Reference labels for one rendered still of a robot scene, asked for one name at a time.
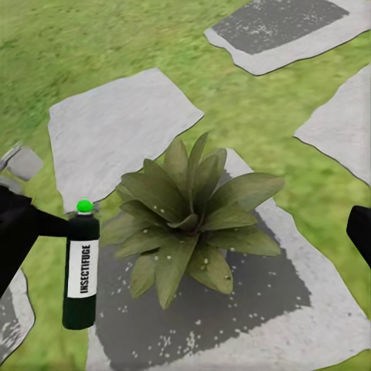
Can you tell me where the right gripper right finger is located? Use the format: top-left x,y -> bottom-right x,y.
346,205 -> 371,267

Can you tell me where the insectifuge atomizer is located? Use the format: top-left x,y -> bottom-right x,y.
62,199 -> 103,331

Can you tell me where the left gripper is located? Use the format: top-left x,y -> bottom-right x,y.
0,185 -> 90,238

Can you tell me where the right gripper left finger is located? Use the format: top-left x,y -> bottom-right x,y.
0,205 -> 40,297

